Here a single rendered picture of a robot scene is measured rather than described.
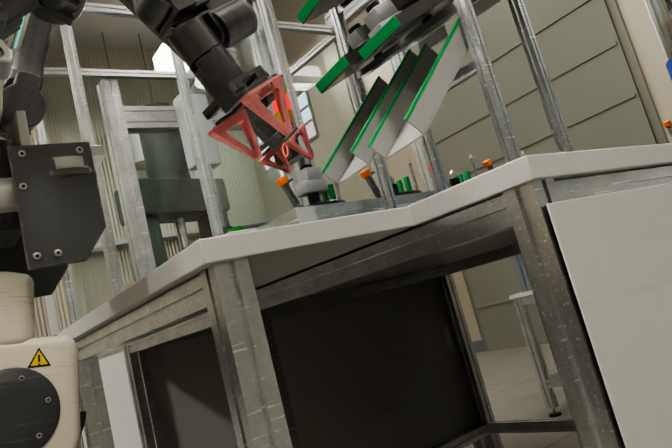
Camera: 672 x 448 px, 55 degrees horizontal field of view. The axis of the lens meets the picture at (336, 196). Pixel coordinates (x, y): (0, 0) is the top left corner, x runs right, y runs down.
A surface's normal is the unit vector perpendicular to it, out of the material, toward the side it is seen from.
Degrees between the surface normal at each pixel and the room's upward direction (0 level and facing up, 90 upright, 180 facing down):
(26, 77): 96
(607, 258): 90
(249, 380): 90
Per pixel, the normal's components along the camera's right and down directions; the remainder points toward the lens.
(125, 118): 0.58, -0.30
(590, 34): -0.81, 0.11
